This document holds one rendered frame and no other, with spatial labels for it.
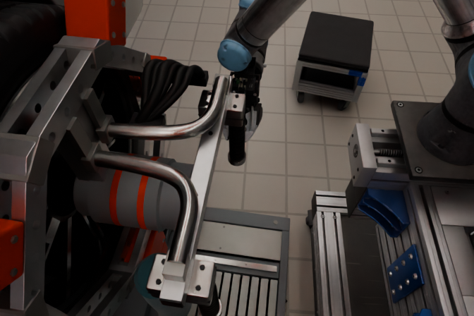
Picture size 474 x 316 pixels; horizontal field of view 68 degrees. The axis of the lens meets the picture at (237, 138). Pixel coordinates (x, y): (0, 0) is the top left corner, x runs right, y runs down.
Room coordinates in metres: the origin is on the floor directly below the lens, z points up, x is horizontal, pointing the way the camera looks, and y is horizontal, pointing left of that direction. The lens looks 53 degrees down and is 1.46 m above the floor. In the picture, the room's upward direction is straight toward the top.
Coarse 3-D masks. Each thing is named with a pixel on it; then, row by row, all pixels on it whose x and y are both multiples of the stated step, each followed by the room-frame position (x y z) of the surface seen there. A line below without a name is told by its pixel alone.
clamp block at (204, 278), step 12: (156, 264) 0.16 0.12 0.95; (204, 264) 0.16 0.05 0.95; (156, 276) 0.14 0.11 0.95; (192, 276) 0.14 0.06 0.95; (204, 276) 0.14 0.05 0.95; (156, 288) 0.13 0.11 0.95; (192, 288) 0.13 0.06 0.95; (204, 288) 0.13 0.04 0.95; (192, 300) 0.12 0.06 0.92; (204, 300) 0.12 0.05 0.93
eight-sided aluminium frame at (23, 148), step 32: (64, 64) 0.42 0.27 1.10; (96, 64) 0.41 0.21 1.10; (128, 64) 0.51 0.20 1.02; (32, 96) 0.33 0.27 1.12; (64, 96) 0.33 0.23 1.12; (0, 128) 0.27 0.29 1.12; (32, 128) 0.27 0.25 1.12; (64, 128) 0.30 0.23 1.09; (0, 160) 0.23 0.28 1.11; (32, 160) 0.23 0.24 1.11; (0, 192) 0.21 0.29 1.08; (32, 192) 0.21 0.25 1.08; (32, 224) 0.18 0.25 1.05; (32, 256) 0.15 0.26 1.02; (32, 288) 0.12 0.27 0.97; (96, 288) 0.20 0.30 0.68; (128, 288) 0.21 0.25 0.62
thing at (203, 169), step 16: (224, 112) 0.43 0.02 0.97; (208, 144) 0.35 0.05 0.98; (208, 160) 0.32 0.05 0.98; (192, 176) 0.29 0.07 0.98; (208, 176) 0.29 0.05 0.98; (208, 192) 0.27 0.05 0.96; (192, 240) 0.18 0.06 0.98; (192, 256) 0.16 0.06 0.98; (176, 288) 0.12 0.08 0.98; (176, 304) 0.10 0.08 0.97
